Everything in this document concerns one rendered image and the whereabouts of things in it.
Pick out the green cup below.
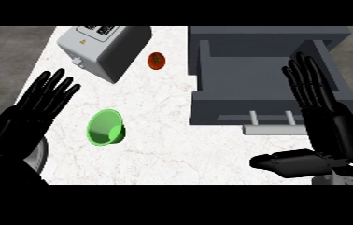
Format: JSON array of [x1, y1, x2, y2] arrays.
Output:
[[85, 108, 127, 147]]

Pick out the grey toaster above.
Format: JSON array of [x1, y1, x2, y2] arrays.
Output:
[[56, 26, 153, 85]]

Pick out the red tomato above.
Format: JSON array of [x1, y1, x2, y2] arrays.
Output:
[[146, 51, 166, 71]]

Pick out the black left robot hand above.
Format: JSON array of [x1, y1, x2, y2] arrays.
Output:
[[0, 67, 82, 186]]

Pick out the pale grey drawer handle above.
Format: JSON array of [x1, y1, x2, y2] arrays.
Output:
[[242, 110, 308, 135]]

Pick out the grey cabinet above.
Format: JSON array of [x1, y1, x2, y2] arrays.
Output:
[[186, 26, 353, 77]]

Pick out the grey open drawer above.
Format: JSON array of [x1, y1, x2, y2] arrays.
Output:
[[187, 39, 353, 126]]

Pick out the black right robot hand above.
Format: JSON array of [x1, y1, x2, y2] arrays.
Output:
[[248, 51, 353, 179]]

